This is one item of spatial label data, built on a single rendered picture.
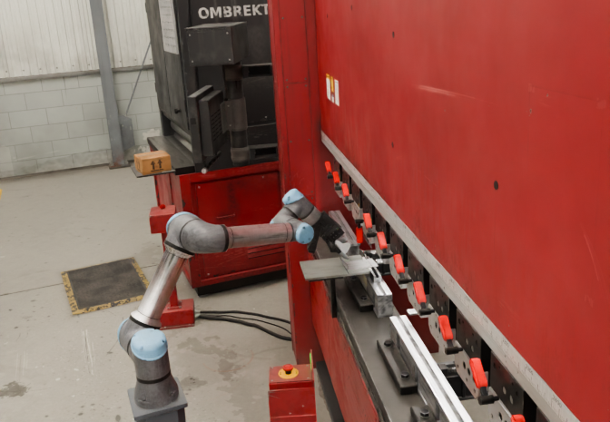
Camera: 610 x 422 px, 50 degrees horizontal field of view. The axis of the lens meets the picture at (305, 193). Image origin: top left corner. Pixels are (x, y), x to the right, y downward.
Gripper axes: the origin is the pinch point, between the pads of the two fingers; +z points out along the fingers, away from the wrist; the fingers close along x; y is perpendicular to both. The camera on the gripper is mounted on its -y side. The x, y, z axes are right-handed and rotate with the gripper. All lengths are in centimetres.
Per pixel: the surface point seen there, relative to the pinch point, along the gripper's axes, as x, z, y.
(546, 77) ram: -146, -63, 62
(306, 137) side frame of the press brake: 87, -25, 19
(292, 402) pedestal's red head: -53, 3, -42
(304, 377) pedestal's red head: -43, 5, -36
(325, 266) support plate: 2.4, -1.2, -9.0
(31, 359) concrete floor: 138, -33, -202
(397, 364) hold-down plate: -61, 14, -6
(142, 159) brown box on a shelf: 188, -67, -72
